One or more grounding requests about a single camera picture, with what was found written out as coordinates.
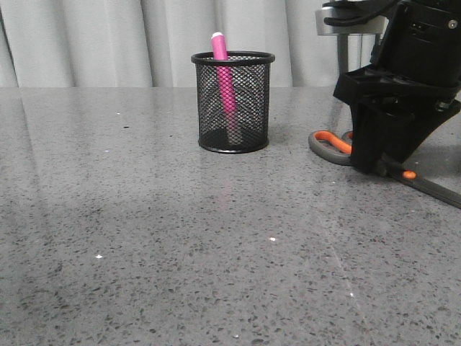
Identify pink highlighter pen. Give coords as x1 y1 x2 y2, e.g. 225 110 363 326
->
211 32 242 146

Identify grey curtain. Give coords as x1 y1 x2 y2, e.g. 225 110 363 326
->
0 0 382 89

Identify black mesh pen bin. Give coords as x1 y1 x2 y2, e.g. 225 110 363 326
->
191 51 275 154

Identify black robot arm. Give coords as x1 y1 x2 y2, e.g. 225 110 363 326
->
334 1 460 173

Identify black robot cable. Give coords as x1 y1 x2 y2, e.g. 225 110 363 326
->
321 0 400 27

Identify grey orange scissors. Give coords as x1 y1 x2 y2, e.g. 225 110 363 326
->
308 130 460 208

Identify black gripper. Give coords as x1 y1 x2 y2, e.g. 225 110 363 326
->
334 65 460 174

